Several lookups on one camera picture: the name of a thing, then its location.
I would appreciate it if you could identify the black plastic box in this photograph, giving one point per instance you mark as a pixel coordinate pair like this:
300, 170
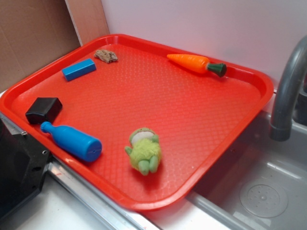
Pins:
44, 109

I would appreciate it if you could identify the brown wood chip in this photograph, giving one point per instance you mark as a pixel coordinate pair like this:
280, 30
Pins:
106, 56

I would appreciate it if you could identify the blue rectangular block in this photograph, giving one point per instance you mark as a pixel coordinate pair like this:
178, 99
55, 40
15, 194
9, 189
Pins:
79, 69

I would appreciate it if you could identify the brown cardboard panel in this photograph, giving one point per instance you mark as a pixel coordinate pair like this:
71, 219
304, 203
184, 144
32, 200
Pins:
34, 33

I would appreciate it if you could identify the blue toy bottle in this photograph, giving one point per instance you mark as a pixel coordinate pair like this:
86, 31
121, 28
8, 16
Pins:
75, 142

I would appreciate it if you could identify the grey plastic sink basin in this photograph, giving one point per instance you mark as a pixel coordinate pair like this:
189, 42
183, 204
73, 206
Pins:
258, 183

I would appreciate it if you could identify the grey sink faucet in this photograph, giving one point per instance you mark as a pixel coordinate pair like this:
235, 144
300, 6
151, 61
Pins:
290, 102

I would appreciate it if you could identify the orange toy carrot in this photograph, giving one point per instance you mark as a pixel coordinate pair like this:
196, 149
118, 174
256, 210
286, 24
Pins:
198, 64

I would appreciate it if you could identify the red plastic tray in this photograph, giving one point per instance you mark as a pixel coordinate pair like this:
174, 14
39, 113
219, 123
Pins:
197, 117

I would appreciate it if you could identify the green plush frog toy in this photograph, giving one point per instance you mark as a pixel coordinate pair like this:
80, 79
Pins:
144, 151

